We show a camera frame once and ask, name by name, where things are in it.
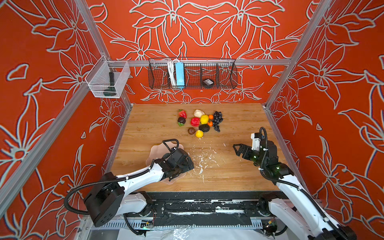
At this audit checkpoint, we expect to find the clear plastic wall bin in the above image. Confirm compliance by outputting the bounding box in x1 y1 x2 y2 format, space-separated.
85 56 131 99

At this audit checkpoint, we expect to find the black brush in bin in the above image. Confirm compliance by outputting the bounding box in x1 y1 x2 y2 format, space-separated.
103 72 117 97

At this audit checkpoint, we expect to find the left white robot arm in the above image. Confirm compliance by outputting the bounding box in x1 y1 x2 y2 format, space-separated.
64 148 194 227

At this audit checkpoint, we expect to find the black wire wall basket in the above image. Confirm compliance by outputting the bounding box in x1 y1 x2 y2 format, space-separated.
148 57 238 90

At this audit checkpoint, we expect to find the dark fake grape bunch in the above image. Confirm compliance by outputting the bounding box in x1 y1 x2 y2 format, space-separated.
213 111 224 133

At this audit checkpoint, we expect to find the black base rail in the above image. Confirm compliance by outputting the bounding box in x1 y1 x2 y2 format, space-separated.
125 191 289 232

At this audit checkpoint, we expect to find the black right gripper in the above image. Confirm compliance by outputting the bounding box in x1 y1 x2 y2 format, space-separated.
232 143 269 169

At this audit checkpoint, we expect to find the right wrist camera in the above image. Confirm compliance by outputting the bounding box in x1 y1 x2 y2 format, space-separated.
251 133 263 151

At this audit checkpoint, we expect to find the brown fake passion fruit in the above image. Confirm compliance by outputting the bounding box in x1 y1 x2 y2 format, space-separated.
188 127 196 135

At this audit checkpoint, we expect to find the white fake garlic bulb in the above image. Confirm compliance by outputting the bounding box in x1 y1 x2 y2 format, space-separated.
194 109 205 118

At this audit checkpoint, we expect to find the light blue box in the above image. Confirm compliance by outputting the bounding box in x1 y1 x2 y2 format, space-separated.
175 62 185 89

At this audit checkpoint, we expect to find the red fake apple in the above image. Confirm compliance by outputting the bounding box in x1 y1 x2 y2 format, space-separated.
190 117 201 127

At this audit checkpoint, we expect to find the red fake strawberry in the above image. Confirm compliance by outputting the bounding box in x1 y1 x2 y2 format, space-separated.
178 110 187 119

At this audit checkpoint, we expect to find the yellow fake lemon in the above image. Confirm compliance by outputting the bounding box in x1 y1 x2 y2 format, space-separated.
200 115 210 125

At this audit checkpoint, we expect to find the dark fake avocado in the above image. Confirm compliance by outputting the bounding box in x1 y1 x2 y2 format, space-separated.
199 124 211 133

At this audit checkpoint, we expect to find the white cable bundle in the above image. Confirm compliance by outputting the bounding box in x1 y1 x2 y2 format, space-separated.
166 59 177 88

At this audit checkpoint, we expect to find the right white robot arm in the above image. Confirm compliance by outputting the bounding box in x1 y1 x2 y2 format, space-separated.
233 141 357 240

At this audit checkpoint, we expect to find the pink scalloped fruit bowl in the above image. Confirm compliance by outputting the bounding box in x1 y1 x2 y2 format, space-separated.
146 144 187 185

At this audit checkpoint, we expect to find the dark purple fake mangosteen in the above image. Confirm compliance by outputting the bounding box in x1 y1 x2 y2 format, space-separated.
178 117 186 127

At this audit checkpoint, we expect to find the yellow fake pear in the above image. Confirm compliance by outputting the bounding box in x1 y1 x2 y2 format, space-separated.
195 130 204 139

